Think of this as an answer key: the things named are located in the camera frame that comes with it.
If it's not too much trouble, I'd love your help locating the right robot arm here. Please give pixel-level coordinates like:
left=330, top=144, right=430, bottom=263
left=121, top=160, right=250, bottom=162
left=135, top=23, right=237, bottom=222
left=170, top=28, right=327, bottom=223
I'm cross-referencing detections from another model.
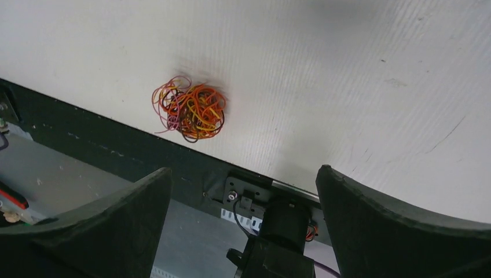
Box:
left=1, top=165, right=490, bottom=277

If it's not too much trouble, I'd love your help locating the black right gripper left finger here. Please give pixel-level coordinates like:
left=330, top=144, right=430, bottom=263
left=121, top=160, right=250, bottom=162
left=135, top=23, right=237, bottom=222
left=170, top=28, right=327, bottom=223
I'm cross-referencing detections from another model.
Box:
left=1, top=168, right=173, bottom=277

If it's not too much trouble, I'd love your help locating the brown wire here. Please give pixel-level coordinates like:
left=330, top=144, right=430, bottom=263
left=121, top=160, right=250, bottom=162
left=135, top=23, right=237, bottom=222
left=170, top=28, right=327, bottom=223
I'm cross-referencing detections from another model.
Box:
left=159, top=90, right=225, bottom=144

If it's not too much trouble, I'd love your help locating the white cable duct right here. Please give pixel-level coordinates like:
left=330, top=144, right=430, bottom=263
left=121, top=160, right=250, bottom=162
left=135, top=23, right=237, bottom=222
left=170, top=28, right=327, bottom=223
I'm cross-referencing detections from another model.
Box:
left=220, top=208, right=262, bottom=234

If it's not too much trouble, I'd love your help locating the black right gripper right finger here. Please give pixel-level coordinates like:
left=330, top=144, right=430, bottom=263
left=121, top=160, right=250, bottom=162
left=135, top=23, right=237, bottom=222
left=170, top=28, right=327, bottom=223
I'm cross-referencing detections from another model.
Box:
left=316, top=165, right=490, bottom=277

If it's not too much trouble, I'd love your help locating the orange wire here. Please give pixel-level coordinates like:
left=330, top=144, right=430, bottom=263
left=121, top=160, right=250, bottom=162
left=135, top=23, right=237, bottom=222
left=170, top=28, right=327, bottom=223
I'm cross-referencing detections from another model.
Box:
left=153, top=78, right=227, bottom=135

